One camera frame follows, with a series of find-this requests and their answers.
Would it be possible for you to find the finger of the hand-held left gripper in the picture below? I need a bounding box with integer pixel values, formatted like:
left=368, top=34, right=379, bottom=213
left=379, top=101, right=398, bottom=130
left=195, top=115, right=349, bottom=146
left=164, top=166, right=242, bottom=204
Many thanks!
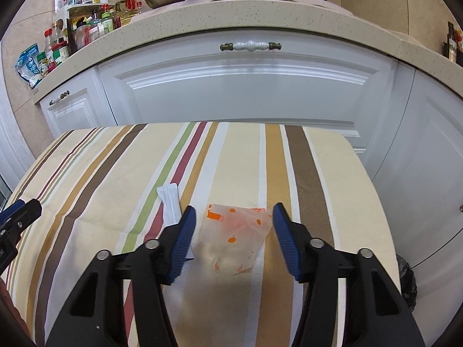
left=0, top=198, right=42, bottom=239

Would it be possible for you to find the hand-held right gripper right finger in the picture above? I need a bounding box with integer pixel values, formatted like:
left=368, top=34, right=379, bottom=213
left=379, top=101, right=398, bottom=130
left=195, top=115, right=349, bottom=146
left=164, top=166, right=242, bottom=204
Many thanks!
left=272, top=202, right=425, bottom=347

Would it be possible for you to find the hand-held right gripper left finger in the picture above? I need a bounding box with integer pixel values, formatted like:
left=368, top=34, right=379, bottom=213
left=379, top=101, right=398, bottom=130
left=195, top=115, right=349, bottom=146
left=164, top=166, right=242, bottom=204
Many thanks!
left=45, top=205, right=198, bottom=347

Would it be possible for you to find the translucent orange-print plastic bag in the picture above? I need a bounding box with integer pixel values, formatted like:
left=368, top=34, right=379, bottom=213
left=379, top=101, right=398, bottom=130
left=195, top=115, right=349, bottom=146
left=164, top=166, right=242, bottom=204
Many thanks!
left=201, top=203, right=273, bottom=273

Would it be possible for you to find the bin with black liner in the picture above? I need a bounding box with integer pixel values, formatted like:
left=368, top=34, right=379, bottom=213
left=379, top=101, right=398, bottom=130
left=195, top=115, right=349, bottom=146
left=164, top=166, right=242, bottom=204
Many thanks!
left=395, top=253, right=418, bottom=313

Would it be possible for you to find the long white paper sachet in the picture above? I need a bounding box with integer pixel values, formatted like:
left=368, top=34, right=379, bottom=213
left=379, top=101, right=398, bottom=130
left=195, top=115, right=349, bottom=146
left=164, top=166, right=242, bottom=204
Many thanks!
left=157, top=184, right=194, bottom=261

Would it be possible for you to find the striped tablecloth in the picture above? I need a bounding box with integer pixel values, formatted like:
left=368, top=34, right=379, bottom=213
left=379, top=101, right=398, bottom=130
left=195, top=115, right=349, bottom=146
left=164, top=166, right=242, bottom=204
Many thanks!
left=5, top=122, right=402, bottom=347

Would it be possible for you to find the small white cabinet door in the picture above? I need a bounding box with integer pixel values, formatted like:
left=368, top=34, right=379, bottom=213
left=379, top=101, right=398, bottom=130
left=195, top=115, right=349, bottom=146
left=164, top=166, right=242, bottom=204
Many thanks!
left=39, top=87, right=116, bottom=138

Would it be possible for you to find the blue snack packet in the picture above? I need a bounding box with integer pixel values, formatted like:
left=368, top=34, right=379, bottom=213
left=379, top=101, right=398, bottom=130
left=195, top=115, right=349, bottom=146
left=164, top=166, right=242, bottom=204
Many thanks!
left=15, top=43, right=41, bottom=88

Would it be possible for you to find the wide white drawer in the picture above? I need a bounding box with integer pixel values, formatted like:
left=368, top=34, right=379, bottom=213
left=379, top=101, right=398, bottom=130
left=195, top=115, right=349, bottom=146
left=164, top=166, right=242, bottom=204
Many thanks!
left=98, top=34, right=398, bottom=127

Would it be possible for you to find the cluster of seasoning bottles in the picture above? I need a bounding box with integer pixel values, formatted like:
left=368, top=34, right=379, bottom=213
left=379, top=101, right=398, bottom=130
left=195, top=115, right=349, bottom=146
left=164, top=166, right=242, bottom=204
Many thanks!
left=43, top=0, right=143, bottom=76

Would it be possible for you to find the white spice rack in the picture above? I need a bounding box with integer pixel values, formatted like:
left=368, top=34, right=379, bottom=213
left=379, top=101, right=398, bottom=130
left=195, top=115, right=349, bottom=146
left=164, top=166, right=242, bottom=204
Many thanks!
left=54, top=3, right=116, bottom=53

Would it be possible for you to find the yellow cooking oil bottle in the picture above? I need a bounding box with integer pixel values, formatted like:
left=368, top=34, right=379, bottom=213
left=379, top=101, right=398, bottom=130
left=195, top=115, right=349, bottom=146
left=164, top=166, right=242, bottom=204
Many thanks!
left=116, top=0, right=140, bottom=26

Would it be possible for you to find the dark glass bottle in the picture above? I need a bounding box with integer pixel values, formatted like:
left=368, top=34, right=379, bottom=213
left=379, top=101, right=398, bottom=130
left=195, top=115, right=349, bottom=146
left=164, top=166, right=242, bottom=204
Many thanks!
left=447, top=22, right=457, bottom=60

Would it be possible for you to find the small white cabinet handle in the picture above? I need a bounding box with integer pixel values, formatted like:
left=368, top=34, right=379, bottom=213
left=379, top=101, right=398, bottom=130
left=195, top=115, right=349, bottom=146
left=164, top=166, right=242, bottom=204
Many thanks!
left=48, top=90, right=70, bottom=106

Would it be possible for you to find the horizontal white ceramic drawer handle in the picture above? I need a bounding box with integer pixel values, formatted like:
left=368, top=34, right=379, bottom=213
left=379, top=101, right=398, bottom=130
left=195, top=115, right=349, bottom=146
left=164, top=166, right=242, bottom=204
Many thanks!
left=220, top=41, right=282, bottom=52

